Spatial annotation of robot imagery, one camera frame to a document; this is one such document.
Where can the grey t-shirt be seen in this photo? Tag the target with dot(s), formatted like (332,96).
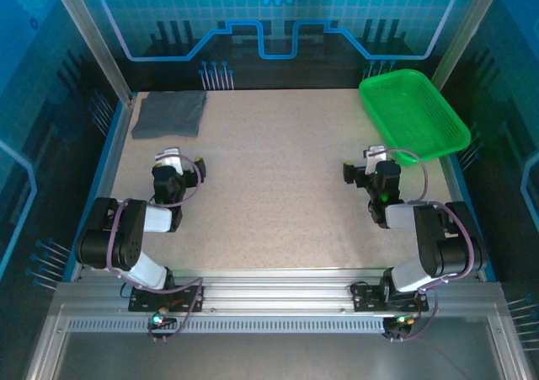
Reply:
(168,114)

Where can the blue table edge strip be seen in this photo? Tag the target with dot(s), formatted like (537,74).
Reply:
(457,180)
(97,186)

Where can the green plastic basket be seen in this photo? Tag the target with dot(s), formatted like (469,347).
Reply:
(412,106)

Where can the left controller with indicator lights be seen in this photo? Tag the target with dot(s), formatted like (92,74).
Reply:
(158,319)

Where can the controller with indicator lights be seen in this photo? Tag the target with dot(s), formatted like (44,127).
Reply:
(400,321)
(158,319)

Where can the right controller with indicator lights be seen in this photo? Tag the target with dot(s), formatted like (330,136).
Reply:
(400,321)

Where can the grey metal panel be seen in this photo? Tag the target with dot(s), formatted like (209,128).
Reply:
(273,354)

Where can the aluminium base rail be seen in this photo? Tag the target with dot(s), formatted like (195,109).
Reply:
(273,291)

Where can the aluminium frame post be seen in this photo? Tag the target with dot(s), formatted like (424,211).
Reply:
(467,30)
(92,43)

